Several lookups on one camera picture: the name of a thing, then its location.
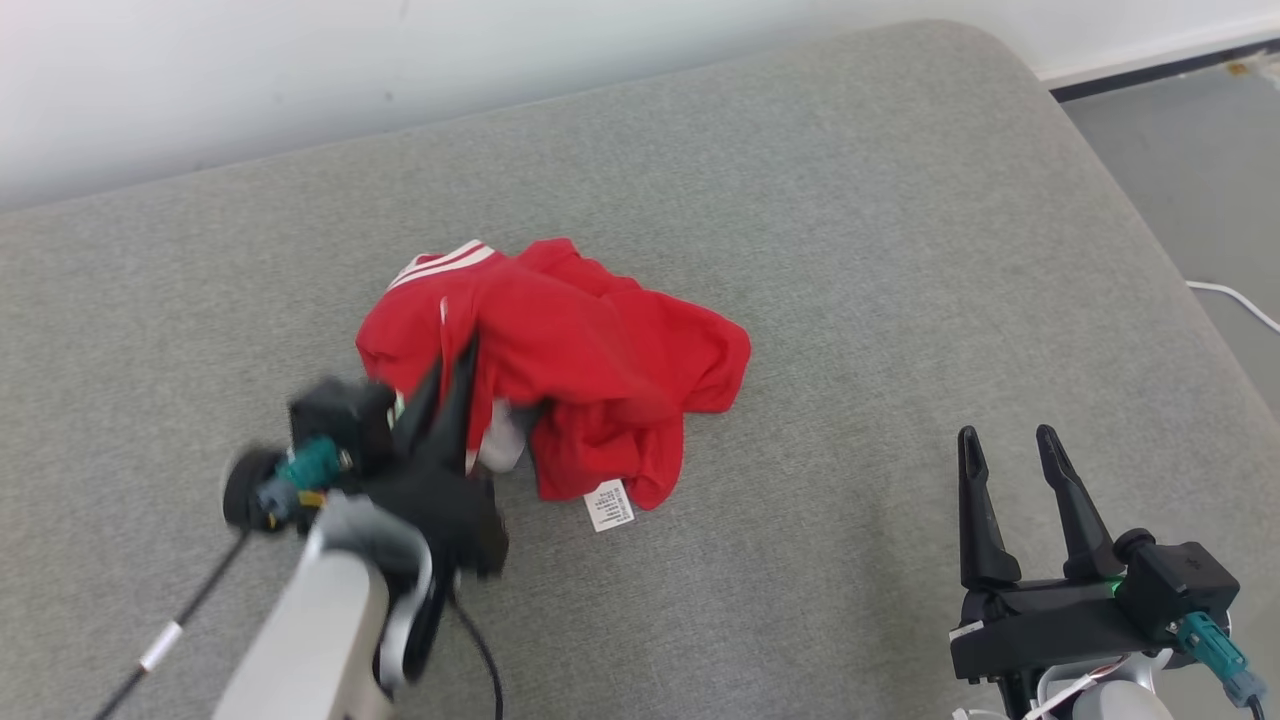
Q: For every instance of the teal camera connector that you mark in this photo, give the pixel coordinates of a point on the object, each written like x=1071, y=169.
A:
x=300, y=470
x=1220, y=655

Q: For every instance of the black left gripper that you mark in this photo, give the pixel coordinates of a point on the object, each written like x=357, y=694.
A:
x=450, y=515

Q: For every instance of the teal left camera connector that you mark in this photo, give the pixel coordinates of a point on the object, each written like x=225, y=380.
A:
x=300, y=470

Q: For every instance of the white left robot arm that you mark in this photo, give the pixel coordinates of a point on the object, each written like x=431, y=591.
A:
x=310, y=630

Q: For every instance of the red Bulls 23 jersey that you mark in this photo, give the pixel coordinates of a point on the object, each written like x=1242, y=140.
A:
x=600, y=350

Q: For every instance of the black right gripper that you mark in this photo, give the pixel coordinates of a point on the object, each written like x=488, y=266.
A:
x=1050, y=625

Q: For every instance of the black baseboard strip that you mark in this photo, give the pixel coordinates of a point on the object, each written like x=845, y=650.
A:
x=1160, y=68

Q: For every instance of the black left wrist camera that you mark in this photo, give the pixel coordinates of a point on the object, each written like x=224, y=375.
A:
x=340, y=420

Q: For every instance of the teal right camera connector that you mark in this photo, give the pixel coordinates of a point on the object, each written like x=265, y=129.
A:
x=1220, y=655

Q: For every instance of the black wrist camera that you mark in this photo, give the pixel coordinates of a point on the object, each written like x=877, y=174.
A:
x=1180, y=585
x=340, y=420

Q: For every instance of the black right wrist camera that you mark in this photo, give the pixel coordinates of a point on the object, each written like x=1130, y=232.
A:
x=1180, y=585

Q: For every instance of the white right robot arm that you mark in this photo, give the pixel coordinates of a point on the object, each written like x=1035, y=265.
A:
x=1110, y=695

